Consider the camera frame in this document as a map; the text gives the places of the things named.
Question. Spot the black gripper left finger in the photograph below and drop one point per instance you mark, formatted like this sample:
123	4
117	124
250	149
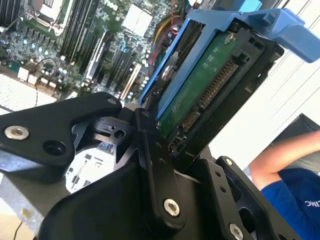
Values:
37	120

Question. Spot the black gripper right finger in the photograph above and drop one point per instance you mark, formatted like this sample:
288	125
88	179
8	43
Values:
220	182

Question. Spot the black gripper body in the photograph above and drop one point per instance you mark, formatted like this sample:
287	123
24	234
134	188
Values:
105	212

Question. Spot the hard disk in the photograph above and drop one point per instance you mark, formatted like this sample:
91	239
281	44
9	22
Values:
200	82

